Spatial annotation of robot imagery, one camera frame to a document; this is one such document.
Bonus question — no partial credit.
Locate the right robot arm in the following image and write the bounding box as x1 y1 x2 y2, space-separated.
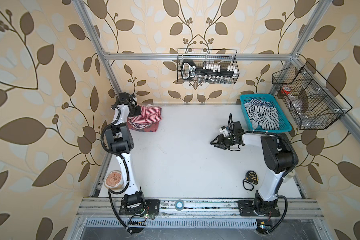
210 115 299 235

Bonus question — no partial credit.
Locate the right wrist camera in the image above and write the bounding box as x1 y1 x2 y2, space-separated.
219 126 230 137

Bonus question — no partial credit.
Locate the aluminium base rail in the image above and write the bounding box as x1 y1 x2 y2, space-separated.
76 198 325 220

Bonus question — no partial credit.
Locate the black white striped garment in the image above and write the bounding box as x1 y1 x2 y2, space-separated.
244 99 280 130

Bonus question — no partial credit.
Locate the round blue button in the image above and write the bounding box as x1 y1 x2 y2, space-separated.
175 200 185 212

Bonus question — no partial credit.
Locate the back wire basket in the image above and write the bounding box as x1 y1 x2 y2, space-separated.
177 48 240 85

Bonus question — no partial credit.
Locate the teal plastic basket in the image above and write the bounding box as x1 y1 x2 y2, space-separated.
240 94 292 134

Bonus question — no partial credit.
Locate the round tan pad dish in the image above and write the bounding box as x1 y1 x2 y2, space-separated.
104 171 124 191

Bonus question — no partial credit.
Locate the wire basket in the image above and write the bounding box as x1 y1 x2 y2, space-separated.
272 62 353 130
177 48 240 85

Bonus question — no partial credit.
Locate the right wire basket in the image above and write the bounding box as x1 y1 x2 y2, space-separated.
272 62 353 130

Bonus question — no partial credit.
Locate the red tank top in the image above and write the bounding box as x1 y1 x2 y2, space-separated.
127 120 160 132

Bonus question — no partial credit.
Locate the black tape measure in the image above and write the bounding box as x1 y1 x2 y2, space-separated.
242 171 259 191

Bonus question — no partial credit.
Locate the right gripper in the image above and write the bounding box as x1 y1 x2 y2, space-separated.
210 134 236 150

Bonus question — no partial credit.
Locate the red white striped garment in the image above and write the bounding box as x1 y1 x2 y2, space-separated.
130 105 163 125

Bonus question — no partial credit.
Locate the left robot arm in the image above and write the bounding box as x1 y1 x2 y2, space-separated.
101 93 148 235

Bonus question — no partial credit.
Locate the black socket set tool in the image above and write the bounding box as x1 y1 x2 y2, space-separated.
178 59 239 84

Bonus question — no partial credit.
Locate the red capped plastic bottle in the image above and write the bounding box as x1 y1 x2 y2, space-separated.
281 87 304 112

